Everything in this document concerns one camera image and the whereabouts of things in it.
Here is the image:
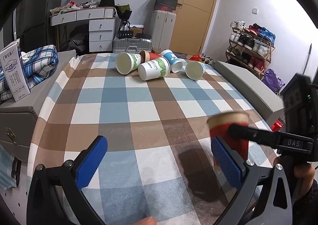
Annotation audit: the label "blue cup left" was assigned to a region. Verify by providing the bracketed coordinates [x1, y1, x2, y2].
[160, 49, 183, 73]

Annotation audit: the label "green white cup rear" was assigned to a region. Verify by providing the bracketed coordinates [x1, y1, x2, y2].
[115, 52, 143, 75]

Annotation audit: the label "silver suitcase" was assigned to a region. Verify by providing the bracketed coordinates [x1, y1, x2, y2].
[113, 37, 152, 53]

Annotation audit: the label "person's left hand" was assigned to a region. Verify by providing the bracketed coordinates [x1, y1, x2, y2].
[133, 216, 157, 225]

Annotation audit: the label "white milk carton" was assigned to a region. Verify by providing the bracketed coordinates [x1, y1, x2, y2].
[1, 39, 30, 102]

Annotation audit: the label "green white cup front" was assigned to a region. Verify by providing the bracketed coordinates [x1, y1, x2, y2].
[138, 57, 170, 81]

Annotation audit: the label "white narrow cabinet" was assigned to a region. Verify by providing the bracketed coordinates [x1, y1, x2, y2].
[150, 10, 176, 51]

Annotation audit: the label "white drawer desk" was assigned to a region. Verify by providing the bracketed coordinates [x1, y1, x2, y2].
[51, 7, 116, 53]

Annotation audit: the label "person's right hand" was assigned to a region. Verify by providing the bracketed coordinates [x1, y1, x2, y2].
[294, 163, 315, 199]

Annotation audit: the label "blue plaid folded bedding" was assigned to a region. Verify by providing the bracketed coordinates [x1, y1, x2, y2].
[0, 44, 59, 102]

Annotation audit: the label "blue cup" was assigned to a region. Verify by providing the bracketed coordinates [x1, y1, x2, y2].
[160, 49, 183, 73]
[185, 61, 206, 80]

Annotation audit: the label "red kraft paper cup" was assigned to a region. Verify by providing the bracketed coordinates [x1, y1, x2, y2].
[207, 111, 249, 160]

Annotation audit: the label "purple bag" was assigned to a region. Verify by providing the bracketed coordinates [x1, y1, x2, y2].
[262, 69, 285, 94]

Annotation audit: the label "black flower bouquet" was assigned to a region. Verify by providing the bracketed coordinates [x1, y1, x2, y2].
[115, 5, 132, 31]

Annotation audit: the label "blue cup right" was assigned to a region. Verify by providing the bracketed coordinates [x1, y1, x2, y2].
[185, 61, 206, 80]

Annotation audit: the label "grey bedside cabinet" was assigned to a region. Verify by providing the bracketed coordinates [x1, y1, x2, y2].
[0, 50, 76, 162]

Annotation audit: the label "stacked shoe boxes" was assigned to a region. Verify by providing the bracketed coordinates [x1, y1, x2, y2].
[154, 0, 178, 12]

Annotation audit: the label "green white cup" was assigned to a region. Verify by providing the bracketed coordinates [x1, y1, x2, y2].
[115, 52, 143, 75]
[138, 57, 170, 81]

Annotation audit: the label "wooden shoe rack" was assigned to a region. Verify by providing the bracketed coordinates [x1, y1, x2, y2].
[225, 21, 276, 80]

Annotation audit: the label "checkered plaid blanket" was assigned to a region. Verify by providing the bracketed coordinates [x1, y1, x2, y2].
[27, 53, 269, 224]

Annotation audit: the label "dark grey refrigerator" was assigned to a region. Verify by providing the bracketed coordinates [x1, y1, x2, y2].
[16, 0, 61, 52]

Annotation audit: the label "wooden door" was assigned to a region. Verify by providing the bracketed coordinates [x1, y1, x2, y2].
[169, 0, 217, 55]

